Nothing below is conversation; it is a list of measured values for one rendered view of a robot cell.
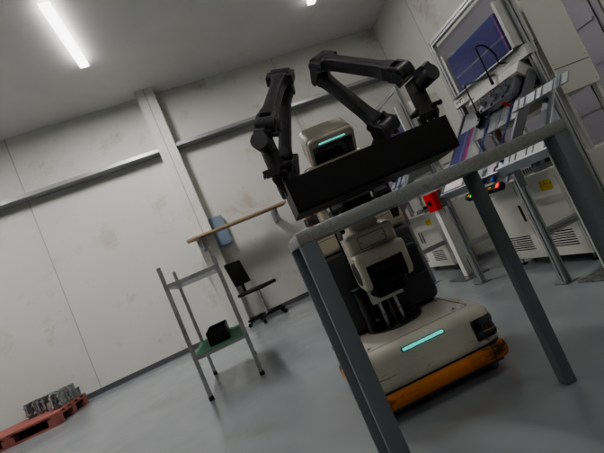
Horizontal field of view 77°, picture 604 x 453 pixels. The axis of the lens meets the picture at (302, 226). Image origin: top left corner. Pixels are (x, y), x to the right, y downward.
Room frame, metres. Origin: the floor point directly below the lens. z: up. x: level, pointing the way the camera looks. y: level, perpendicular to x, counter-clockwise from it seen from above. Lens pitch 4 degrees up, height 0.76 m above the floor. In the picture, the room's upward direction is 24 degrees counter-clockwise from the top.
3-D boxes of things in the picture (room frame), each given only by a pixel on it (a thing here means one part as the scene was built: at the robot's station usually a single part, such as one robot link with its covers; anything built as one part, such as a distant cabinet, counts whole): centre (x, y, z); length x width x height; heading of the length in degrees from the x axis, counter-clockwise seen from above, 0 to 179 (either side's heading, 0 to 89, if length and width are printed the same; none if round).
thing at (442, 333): (1.87, -0.22, 0.16); 0.67 x 0.64 x 0.25; 6
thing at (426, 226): (4.09, -1.25, 0.66); 1.01 x 0.73 x 1.31; 103
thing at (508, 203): (2.73, -1.76, 0.31); 0.70 x 0.65 x 0.62; 13
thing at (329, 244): (1.96, -0.21, 0.59); 0.55 x 0.34 x 0.83; 96
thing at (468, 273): (3.32, -1.14, 0.39); 0.24 x 0.24 x 0.78; 13
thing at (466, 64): (2.64, -1.65, 1.52); 0.51 x 0.13 x 0.27; 13
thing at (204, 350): (3.46, 1.06, 0.55); 0.91 x 0.46 x 1.10; 13
